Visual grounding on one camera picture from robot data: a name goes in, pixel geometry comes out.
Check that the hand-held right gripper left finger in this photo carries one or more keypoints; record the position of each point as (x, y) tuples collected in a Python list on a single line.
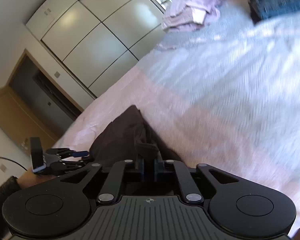
[(140, 170)]

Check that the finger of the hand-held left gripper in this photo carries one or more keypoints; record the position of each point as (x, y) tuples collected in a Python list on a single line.
[(77, 163), (80, 153)]

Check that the bed with pink-grey blanket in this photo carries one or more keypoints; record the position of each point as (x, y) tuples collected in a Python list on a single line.
[(227, 92)]

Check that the dark door frame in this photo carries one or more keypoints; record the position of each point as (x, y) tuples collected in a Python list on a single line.
[(40, 87)]

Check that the maroon garment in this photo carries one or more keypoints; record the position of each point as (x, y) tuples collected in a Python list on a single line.
[(125, 135)]

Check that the beige wall switch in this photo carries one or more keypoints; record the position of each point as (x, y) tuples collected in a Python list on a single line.
[(2, 168)]

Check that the white wardrobe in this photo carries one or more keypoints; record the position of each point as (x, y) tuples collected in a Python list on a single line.
[(102, 42)]

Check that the wooden door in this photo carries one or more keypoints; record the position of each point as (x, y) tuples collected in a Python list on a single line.
[(20, 115)]

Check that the grey wall switch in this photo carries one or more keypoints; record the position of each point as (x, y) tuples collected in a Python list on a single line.
[(57, 74)]

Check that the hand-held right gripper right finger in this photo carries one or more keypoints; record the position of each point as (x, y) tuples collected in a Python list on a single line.
[(158, 171)]

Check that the pile of pink clothes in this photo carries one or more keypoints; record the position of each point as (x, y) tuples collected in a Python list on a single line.
[(190, 12)]

